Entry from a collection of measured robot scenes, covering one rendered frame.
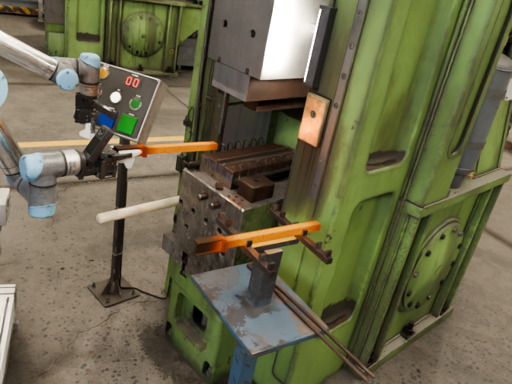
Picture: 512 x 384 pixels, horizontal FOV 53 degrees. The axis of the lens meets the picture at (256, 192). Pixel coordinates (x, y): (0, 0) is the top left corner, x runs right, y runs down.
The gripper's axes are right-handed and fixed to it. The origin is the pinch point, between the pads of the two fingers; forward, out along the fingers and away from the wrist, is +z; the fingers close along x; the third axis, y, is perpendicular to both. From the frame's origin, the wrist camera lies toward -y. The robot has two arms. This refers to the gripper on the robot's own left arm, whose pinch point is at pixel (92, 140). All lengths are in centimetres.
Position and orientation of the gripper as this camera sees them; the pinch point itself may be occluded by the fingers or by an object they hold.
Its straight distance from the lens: 223.2
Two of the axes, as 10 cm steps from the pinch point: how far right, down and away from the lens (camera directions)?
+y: -9.4, -0.2, -3.3
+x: 2.8, 4.7, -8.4
